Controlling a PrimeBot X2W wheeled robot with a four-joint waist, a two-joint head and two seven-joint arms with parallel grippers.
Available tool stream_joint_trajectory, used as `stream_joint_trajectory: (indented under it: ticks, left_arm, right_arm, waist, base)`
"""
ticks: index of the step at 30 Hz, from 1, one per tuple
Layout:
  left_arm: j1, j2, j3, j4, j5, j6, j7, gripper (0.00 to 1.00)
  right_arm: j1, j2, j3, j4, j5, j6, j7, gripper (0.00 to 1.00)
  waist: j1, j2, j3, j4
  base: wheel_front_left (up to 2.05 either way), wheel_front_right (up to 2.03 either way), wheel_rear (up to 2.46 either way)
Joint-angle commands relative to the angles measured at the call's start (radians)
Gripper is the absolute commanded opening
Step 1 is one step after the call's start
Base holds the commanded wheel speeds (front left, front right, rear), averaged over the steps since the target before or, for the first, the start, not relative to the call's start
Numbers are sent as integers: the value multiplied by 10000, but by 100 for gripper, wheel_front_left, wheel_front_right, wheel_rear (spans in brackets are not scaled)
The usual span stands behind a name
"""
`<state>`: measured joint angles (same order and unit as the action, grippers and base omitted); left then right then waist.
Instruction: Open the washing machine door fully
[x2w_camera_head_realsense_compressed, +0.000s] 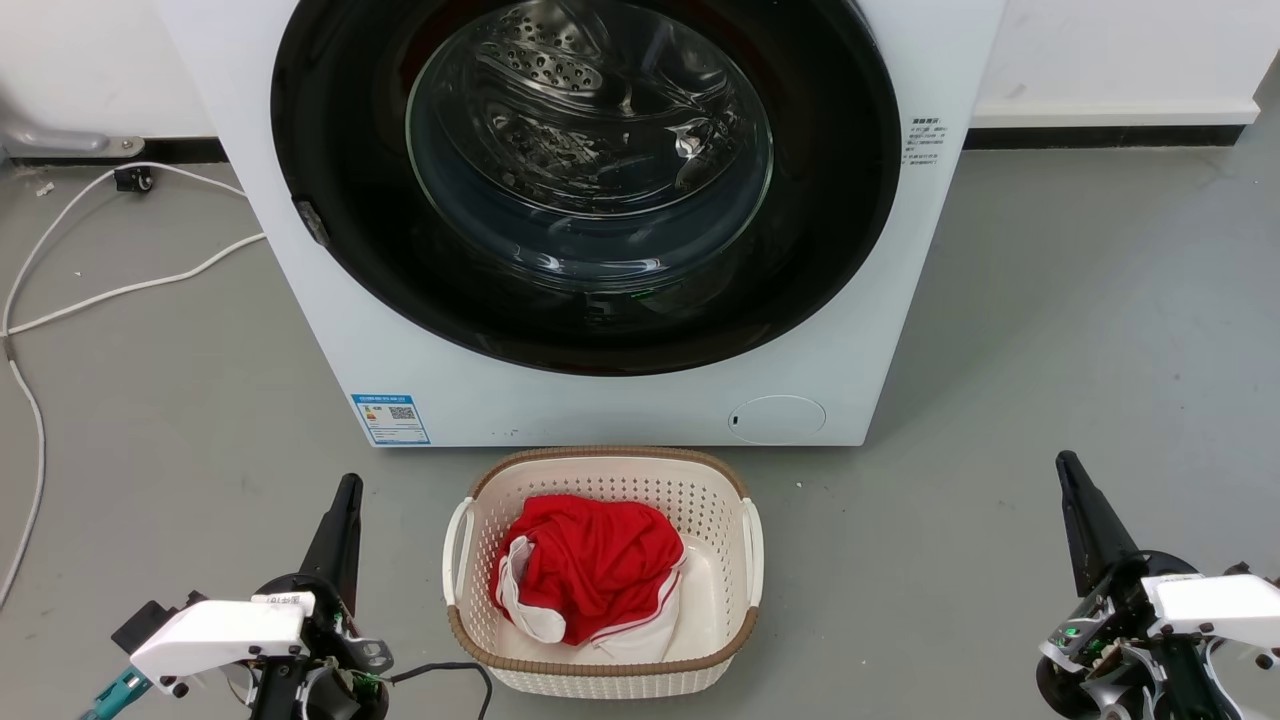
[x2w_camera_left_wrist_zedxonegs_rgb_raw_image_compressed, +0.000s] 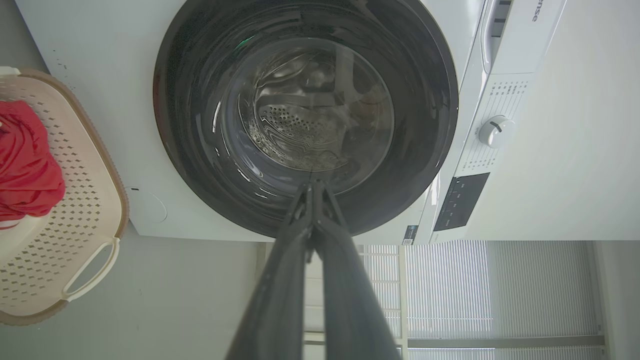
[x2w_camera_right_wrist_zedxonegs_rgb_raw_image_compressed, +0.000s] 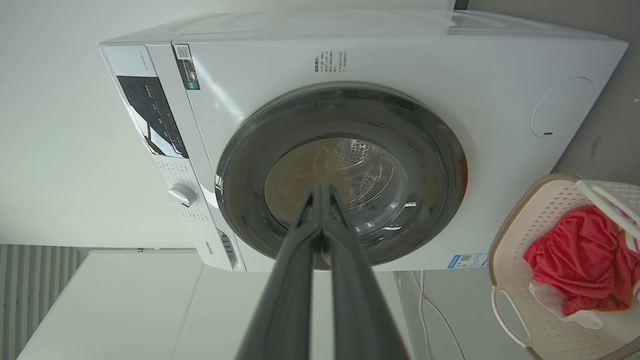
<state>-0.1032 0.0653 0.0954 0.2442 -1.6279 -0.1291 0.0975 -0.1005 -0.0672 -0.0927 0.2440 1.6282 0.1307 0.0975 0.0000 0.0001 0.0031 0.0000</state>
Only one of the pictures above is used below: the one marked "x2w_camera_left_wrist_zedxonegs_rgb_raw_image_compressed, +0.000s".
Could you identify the blue energy label sticker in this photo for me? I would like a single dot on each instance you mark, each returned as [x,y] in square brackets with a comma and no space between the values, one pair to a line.
[409,235]

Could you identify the white window blind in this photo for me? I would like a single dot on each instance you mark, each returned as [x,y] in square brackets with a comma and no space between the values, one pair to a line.
[500,290]

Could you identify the black control display panel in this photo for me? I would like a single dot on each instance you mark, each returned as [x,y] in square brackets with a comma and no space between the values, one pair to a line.
[460,201]

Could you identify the white washing machine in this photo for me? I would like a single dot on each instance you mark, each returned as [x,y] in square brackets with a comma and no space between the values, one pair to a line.
[115,60]

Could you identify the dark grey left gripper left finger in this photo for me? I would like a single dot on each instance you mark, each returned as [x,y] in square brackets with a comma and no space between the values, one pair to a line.
[280,280]

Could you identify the round white filter cover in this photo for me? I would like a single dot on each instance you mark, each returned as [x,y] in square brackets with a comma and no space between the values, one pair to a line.
[147,206]

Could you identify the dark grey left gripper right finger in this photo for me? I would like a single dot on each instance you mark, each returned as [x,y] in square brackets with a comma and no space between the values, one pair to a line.
[350,290]

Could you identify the white detergent drawer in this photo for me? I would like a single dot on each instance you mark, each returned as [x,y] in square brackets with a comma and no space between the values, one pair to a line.
[492,30]

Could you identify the steel perforated drum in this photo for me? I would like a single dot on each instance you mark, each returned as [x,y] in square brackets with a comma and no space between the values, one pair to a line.
[310,120]

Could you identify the red garment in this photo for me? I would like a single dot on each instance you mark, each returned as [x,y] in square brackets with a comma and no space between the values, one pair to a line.
[25,160]

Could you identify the black round washer door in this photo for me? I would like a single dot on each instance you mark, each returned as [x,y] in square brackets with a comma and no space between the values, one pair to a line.
[200,150]

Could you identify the beige perforated laundry basket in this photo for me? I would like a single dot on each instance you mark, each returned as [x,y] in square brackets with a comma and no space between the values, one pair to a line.
[85,200]

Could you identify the white program dial knob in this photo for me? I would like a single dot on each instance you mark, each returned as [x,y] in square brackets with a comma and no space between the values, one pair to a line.
[495,131]

